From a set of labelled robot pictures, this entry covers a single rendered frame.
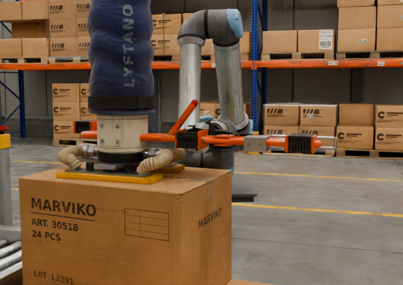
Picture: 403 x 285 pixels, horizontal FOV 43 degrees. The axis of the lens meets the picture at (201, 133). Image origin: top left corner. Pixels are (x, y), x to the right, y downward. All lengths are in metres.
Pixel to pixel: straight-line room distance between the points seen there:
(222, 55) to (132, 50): 0.59
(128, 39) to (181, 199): 0.54
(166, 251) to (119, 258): 0.17
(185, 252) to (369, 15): 7.54
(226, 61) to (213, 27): 0.17
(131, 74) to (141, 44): 0.10
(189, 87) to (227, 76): 0.26
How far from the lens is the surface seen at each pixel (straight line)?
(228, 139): 1.56
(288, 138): 1.51
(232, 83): 2.21
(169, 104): 10.64
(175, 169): 1.73
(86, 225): 1.63
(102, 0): 1.66
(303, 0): 10.13
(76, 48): 10.00
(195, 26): 2.06
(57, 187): 1.67
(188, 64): 2.02
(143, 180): 1.56
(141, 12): 1.66
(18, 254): 2.28
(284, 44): 8.77
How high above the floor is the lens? 1.26
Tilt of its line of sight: 6 degrees down
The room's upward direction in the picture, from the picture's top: straight up
